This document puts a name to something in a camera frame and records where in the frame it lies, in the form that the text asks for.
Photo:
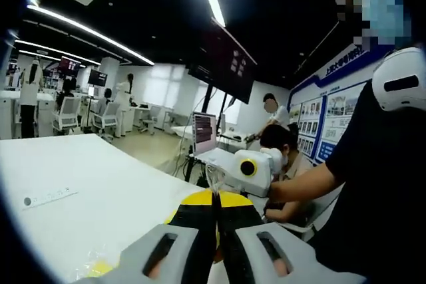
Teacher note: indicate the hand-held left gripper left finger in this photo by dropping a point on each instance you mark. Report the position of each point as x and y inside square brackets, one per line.
[189, 247]

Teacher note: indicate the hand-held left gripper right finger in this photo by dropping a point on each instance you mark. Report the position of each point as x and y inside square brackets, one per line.
[246, 249]

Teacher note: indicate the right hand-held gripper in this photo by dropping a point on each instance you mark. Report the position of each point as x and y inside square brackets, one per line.
[264, 171]

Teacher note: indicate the square yellow silicone block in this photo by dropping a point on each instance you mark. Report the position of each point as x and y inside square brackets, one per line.
[100, 269]

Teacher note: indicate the open laptop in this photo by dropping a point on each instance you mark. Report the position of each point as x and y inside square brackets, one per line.
[204, 131]

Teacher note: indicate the black screen stand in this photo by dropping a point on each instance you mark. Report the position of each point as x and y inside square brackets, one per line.
[209, 101]

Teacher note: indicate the person's dark clothed torso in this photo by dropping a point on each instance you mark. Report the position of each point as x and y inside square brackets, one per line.
[366, 181]

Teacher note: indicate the large dark hanging screen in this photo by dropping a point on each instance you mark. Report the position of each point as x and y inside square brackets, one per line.
[229, 64]

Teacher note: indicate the white office chair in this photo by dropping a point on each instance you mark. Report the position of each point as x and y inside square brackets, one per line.
[106, 119]
[68, 112]

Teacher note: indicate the white worn device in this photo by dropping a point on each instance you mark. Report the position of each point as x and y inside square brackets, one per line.
[399, 64]

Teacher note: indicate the dark monitor on stand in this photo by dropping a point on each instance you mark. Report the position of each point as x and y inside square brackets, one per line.
[97, 78]

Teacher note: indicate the long curved ceiling light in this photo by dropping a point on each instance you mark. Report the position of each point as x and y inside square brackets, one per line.
[90, 31]

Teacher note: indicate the blue wall poster board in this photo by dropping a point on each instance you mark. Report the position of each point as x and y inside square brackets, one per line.
[333, 111]

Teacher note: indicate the reddish wall screen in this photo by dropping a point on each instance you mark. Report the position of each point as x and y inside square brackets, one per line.
[69, 65]

